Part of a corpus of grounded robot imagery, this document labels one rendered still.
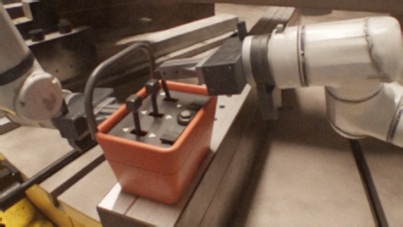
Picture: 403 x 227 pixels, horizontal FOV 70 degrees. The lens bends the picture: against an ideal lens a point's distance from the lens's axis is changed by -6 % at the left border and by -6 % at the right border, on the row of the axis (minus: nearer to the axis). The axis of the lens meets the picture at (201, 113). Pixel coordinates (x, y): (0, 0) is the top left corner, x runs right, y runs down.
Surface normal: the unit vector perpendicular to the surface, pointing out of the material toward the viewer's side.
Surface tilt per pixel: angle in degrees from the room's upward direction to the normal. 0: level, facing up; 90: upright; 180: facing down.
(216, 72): 90
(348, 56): 69
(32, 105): 94
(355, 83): 118
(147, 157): 97
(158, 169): 97
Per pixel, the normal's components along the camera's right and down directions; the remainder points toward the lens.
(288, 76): -0.31, 0.65
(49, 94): 0.87, 0.27
